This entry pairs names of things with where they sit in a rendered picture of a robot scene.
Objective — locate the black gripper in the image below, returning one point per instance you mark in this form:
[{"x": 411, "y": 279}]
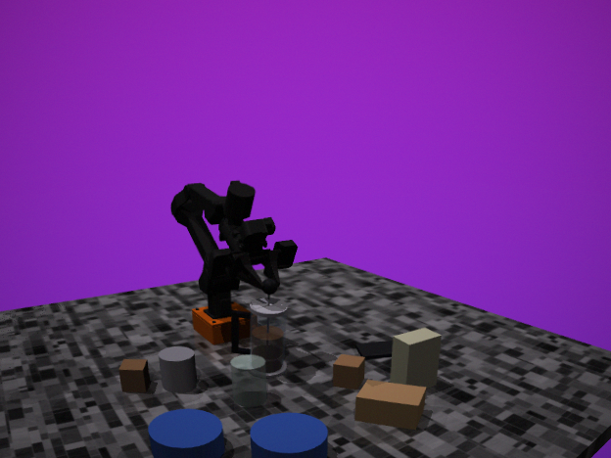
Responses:
[{"x": 241, "y": 261}]

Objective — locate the glass french press with black handle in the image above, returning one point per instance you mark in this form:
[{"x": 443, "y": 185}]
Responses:
[{"x": 267, "y": 330}]

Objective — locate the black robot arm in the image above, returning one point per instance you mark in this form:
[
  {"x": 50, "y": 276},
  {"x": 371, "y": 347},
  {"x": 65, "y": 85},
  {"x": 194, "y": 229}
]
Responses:
[{"x": 228, "y": 212}]

